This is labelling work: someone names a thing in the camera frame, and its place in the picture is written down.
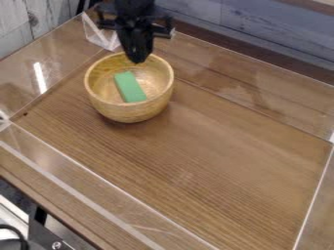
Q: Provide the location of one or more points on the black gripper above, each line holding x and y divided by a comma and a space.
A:
153, 24

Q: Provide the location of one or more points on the brown wooden bowl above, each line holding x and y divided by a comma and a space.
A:
156, 77

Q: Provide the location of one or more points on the green rectangular block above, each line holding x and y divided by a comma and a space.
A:
129, 87

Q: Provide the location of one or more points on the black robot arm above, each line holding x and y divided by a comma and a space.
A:
130, 7

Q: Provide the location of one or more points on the clear acrylic tray border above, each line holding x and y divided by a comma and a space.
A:
217, 175

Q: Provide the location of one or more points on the black metal table leg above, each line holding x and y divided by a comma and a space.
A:
42, 238

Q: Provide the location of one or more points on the clear acrylic corner bracket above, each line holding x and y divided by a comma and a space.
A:
104, 38

